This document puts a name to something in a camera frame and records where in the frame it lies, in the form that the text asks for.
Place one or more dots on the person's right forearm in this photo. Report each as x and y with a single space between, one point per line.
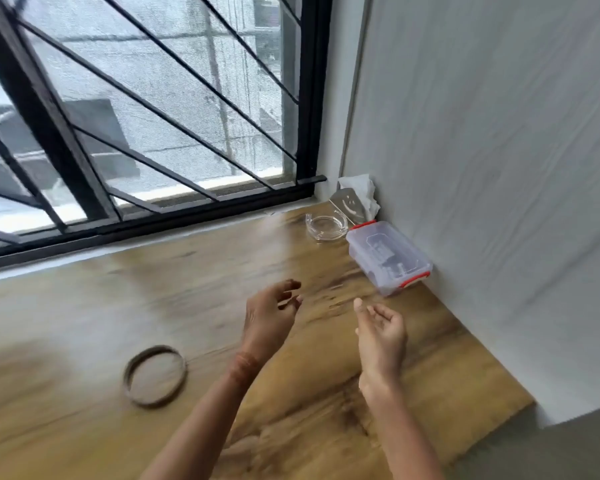
397 429

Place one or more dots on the metal napkin holder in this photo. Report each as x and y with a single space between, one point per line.
349 204

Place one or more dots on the person's left forearm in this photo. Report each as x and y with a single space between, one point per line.
200 424

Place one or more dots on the person's right thumb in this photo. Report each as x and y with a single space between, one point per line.
360 314

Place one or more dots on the person's left fingers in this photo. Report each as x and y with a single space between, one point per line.
289 293

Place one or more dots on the person's right hand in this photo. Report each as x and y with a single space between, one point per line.
382 344

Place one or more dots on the person's left hand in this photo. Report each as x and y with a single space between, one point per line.
265 322

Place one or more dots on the clear plastic box red clips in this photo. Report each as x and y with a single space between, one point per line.
387 257

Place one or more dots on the clear glass ashtray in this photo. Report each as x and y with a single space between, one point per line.
327 227

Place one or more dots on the black metal window grille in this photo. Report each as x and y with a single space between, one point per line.
145 119

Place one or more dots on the white paper napkins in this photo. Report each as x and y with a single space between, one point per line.
362 192

